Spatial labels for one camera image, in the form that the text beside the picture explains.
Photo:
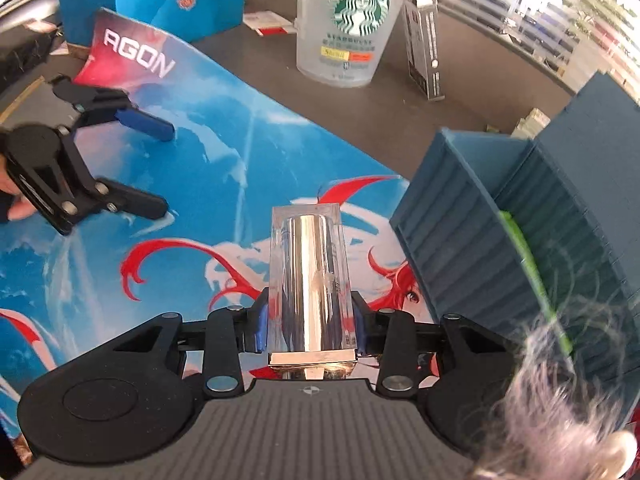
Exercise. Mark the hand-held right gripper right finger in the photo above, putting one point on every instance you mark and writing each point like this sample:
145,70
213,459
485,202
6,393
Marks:
400,350

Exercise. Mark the grey furry pompom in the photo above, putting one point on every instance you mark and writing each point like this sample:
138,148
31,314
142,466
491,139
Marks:
555,410

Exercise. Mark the red card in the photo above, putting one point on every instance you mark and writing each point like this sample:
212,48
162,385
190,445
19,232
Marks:
275,31

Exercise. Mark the white paper leaflet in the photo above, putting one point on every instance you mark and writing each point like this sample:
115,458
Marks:
265,17

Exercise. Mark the green flat item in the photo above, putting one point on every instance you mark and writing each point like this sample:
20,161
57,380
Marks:
537,285

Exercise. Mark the clear case with silver cylinder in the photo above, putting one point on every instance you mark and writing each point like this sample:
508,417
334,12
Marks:
312,280

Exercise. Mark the printed blue red desk mat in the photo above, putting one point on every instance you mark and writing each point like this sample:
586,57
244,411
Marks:
225,180

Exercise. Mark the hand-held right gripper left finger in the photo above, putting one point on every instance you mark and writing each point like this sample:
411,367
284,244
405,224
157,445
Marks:
220,350

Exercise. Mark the person's left hand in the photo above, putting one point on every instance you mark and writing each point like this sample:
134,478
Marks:
17,205

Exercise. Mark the window blinds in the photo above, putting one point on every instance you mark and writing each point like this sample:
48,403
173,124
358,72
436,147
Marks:
550,10

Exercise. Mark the black and white carton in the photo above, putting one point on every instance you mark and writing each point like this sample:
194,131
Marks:
424,45

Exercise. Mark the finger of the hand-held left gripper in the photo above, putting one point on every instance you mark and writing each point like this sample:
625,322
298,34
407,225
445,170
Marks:
135,204
145,122

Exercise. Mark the frosted plastic cup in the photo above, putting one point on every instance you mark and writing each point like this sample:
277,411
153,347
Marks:
352,20

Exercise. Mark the white cardboard box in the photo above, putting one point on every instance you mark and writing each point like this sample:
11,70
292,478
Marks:
532,122

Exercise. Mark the blue ribbed storage box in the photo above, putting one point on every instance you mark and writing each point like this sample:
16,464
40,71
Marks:
450,240

